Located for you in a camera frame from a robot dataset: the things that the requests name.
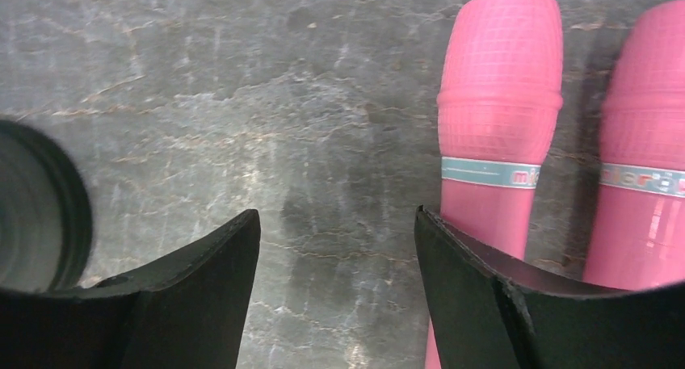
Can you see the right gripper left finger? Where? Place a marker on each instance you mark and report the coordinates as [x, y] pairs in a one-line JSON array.
[[186, 309]]

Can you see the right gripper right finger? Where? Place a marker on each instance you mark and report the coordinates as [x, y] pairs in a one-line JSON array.
[[490, 310]]

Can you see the pink microphone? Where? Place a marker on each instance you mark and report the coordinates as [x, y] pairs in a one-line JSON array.
[[498, 103], [638, 237]]

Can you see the black microphone stand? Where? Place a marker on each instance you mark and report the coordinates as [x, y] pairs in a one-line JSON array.
[[46, 216]]

